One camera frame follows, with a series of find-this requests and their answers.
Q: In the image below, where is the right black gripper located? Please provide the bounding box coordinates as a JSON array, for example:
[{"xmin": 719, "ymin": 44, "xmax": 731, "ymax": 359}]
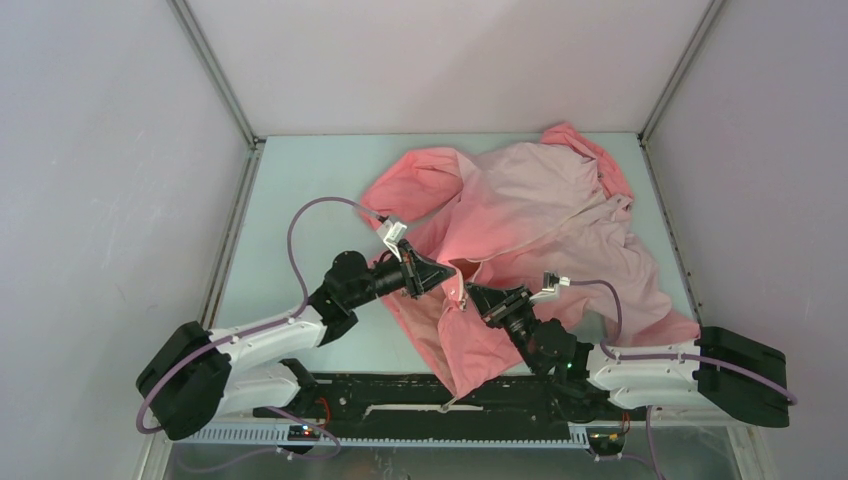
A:
[{"xmin": 464, "ymin": 283, "xmax": 542, "ymax": 374}]

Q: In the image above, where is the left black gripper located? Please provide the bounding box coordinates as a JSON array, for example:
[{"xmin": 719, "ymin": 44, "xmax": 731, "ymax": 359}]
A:
[{"xmin": 346, "ymin": 239, "xmax": 455, "ymax": 309}]

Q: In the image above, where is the pink zip-up jacket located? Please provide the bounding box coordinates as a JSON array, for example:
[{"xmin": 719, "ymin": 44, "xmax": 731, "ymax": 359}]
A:
[{"xmin": 361, "ymin": 123, "xmax": 699, "ymax": 398}]

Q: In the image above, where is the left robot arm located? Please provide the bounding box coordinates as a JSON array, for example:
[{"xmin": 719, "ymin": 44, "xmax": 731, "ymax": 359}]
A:
[{"xmin": 135, "ymin": 240, "xmax": 456, "ymax": 440}]

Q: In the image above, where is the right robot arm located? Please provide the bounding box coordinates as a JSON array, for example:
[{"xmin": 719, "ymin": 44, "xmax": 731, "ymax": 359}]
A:
[{"xmin": 465, "ymin": 272, "xmax": 798, "ymax": 428}]

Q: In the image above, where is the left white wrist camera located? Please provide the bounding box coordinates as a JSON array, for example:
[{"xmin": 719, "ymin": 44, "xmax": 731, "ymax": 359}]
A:
[{"xmin": 376, "ymin": 217, "xmax": 408, "ymax": 259}]

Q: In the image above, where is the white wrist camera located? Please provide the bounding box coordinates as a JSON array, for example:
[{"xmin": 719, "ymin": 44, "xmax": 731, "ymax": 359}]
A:
[
  {"xmin": 530, "ymin": 271, "xmax": 571, "ymax": 304},
  {"xmin": 376, "ymin": 217, "xmax": 408, "ymax": 259}
]

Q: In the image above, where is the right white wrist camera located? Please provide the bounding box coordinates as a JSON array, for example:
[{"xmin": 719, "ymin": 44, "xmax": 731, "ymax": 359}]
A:
[{"xmin": 530, "ymin": 271, "xmax": 571, "ymax": 304}]

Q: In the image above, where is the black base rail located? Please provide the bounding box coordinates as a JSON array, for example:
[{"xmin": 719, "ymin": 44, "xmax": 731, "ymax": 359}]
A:
[{"xmin": 283, "ymin": 373, "xmax": 646, "ymax": 439}]

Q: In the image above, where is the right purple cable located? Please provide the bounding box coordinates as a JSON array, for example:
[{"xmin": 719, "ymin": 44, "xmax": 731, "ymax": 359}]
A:
[{"xmin": 568, "ymin": 278, "xmax": 800, "ymax": 480}]

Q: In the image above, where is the white cable tray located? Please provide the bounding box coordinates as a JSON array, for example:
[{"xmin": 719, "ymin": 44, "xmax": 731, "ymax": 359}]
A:
[{"xmin": 181, "ymin": 422, "xmax": 623, "ymax": 450}]

